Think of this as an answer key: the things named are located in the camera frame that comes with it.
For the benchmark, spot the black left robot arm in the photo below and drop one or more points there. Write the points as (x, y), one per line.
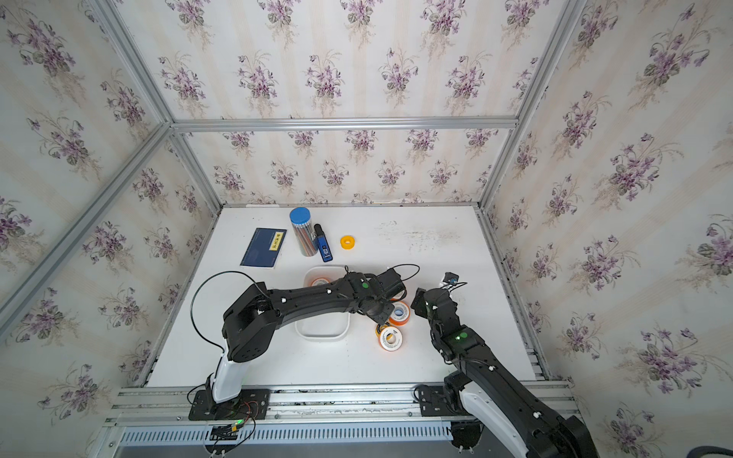
(250, 323)

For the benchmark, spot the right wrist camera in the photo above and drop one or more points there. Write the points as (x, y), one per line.
(450, 279)

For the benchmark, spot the white plastic storage box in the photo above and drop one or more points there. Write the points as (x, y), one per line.
(325, 328)

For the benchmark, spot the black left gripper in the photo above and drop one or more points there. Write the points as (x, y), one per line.
(384, 319)

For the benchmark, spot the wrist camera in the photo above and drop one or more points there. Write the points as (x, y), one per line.
(391, 284)
(450, 279)

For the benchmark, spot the dark blue book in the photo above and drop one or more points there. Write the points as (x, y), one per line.
(264, 248)

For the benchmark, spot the blue-lidded pencil tube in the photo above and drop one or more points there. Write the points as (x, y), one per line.
(300, 218)

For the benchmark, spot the blue-centred orange tape roll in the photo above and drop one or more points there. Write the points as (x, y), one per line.
(400, 314)

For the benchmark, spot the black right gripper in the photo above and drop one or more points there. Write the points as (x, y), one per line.
(420, 302)

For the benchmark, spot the yellow tape roll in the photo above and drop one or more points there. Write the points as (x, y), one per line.
(347, 242)

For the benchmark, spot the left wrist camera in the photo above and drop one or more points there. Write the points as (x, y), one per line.
(391, 284)

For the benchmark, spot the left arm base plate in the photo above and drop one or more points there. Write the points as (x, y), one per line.
(250, 403)

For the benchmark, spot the orange sealing tape roll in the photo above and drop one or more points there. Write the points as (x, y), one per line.
(319, 281)
(391, 339)

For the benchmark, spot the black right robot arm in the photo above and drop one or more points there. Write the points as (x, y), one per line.
(484, 388)

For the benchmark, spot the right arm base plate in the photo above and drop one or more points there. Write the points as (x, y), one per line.
(433, 402)

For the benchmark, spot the small yellow-black tape roll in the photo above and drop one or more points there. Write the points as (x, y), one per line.
(380, 328)

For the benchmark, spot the aluminium front rail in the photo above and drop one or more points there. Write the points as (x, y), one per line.
(169, 406)

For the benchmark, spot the blue stapler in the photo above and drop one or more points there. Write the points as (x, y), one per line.
(322, 243)

